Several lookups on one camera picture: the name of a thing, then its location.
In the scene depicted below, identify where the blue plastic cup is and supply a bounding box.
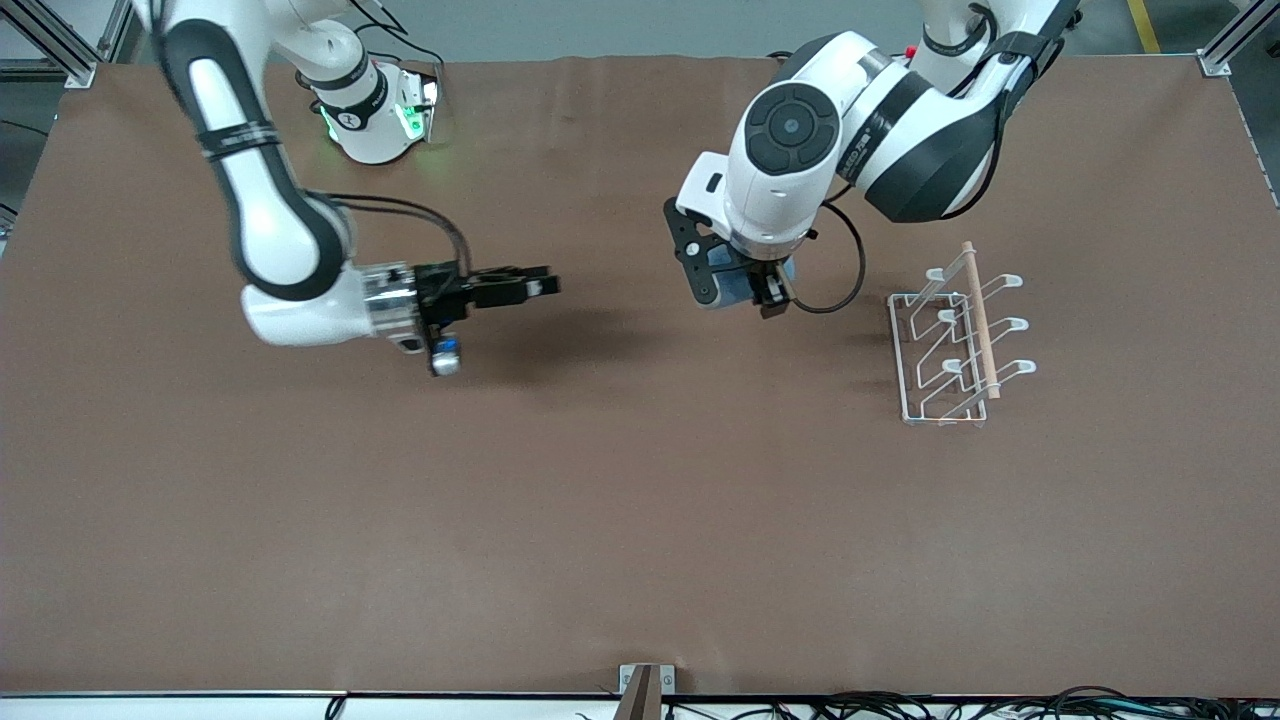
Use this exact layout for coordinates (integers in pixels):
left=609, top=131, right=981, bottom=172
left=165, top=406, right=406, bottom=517
left=705, top=245, right=798, bottom=311

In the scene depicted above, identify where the brown table mat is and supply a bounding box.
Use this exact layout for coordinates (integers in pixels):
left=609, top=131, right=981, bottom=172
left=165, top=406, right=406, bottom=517
left=0, top=52, right=1280, bottom=698

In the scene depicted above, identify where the black right arm wrist cable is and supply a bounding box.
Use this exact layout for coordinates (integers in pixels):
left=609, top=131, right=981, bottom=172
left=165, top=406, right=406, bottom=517
left=325, top=193, right=472, bottom=277

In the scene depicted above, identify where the white wire cup holder rack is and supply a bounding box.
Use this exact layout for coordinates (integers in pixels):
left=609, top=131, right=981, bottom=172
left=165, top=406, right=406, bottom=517
left=888, top=241, right=1038, bottom=429

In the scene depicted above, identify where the black right arm base cable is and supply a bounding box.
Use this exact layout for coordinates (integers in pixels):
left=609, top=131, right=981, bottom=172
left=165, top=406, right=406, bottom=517
left=350, top=0, right=446, bottom=73

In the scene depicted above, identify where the metal table edge bracket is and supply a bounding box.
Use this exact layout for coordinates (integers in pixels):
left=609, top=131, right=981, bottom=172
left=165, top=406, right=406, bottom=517
left=618, top=663, right=677, bottom=720

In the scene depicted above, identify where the black cable bundle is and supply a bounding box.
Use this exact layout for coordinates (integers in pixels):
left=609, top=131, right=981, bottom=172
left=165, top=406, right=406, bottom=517
left=575, top=685, right=1280, bottom=720

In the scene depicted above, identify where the aluminium frame profile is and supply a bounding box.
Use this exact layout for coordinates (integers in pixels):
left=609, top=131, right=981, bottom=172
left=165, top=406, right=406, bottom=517
left=1197, top=0, right=1263, bottom=78
left=0, top=0, right=136, bottom=89

